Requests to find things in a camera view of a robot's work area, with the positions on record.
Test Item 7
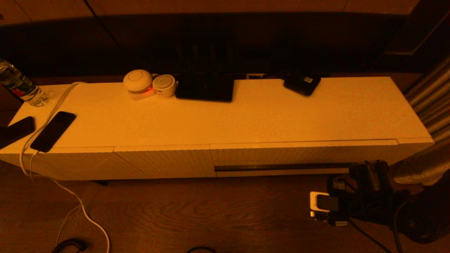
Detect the white cabinet drawer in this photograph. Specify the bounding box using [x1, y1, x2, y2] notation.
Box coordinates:
[210, 139, 399, 178]

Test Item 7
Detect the white long low cabinet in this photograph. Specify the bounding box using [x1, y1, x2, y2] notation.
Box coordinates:
[0, 77, 435, 181]

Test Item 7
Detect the small black labelled device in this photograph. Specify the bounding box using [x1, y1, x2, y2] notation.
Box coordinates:
[284, 73, 321, 96]

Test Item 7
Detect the white ribbed cabinet door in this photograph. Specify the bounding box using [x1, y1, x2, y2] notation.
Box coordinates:
[0, 147, 152, 181]
[113, 145, 217, 180]

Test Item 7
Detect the black flat tablet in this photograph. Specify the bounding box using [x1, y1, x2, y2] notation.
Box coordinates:
[175, 69, 235, 103]

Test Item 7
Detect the small white round speaker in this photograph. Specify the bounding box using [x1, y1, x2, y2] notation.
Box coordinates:
[152, 74, 176, 98]

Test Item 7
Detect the large white round device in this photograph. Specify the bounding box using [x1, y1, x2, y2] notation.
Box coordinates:
[123, 69, 156, 102]

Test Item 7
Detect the black smartphone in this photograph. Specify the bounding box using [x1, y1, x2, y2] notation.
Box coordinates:
[0, 116, 36, 150]
[30, 111, 76, 153]

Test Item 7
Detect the red-labelled water bottle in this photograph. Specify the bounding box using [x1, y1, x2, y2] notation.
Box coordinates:
[0, 59, 50, 107]

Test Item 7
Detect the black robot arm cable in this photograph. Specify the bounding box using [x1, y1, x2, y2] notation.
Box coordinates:
[346, 197, 415, 253]

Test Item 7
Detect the black coiled cable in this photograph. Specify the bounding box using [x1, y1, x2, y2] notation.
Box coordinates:
[51, 238, 86, 253]

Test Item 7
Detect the thick white power cable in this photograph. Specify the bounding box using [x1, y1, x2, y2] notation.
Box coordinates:
[18, 82, 110, 253]

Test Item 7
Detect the thin white charging cable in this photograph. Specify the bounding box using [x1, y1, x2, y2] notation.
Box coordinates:
[30, 151, 83, 246]

